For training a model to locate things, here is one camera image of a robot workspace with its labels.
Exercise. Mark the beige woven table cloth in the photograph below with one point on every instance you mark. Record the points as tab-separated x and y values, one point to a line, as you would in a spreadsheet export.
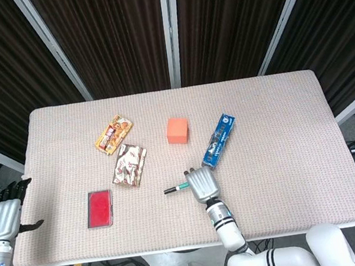
269	176

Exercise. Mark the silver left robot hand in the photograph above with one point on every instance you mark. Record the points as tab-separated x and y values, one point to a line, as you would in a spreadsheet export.
1	219

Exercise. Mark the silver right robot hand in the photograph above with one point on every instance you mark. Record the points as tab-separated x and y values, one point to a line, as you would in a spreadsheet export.
204	185

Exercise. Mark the green and white marker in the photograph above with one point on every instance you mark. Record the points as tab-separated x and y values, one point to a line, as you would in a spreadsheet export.
182	186

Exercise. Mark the orange cube block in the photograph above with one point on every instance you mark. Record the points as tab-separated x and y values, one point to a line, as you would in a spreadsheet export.
177	132

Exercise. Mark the white table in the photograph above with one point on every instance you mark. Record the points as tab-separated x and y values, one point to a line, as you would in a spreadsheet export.
180	248

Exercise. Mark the red ink pad case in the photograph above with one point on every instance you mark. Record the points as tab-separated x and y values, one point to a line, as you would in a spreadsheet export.
99	209

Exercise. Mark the blue cookie box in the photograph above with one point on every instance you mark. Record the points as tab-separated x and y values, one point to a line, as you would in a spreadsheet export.
220	140

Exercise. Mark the black marker cap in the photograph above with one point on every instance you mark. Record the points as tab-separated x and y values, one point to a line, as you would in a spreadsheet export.
169	190

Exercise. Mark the white partition post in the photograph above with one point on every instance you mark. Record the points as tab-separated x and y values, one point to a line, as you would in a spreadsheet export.
53	48
172	31
286	15

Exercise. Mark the yellow snack packet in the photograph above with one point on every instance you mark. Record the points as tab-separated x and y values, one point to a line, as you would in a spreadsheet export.
113	135

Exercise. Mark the red white candy packet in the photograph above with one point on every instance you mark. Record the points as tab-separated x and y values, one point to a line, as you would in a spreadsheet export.
129	166

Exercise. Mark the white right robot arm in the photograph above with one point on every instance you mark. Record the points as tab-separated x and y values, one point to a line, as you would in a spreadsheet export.
232	237

